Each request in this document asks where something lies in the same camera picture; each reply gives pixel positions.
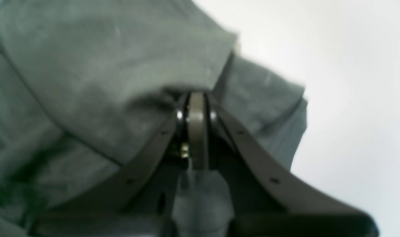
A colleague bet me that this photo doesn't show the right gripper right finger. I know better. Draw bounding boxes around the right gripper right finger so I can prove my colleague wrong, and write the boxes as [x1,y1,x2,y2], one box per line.
[205,93,379,237]

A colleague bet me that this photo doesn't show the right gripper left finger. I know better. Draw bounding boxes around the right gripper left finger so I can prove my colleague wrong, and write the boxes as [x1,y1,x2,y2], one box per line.
[30,94,190,237]

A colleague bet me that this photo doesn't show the grey T-shirt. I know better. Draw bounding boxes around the grey T-shirt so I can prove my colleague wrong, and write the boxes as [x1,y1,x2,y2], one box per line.
[0,0,307,237]

